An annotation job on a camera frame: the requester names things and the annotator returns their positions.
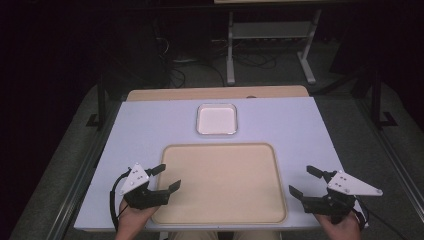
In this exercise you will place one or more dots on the white metal stand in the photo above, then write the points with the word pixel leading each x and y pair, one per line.
pixel 271 30

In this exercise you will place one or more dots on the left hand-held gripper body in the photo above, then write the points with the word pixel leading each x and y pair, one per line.
pixel 146 197

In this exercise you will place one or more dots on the large beige tray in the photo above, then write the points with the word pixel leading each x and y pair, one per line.
pixel 220 185

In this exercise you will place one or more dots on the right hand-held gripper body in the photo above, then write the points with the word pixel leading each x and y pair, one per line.
pixel 333 204

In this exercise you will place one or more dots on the person's left hand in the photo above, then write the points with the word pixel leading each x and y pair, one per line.
pixel 135 220

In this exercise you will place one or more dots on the black metal stand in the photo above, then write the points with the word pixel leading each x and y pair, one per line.
pixel 101 106
pixel 377 100

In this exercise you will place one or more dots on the person's right hand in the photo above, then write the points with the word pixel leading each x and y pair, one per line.
pixel 341 230

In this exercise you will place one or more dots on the small white square dish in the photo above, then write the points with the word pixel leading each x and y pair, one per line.
pixel 216 119

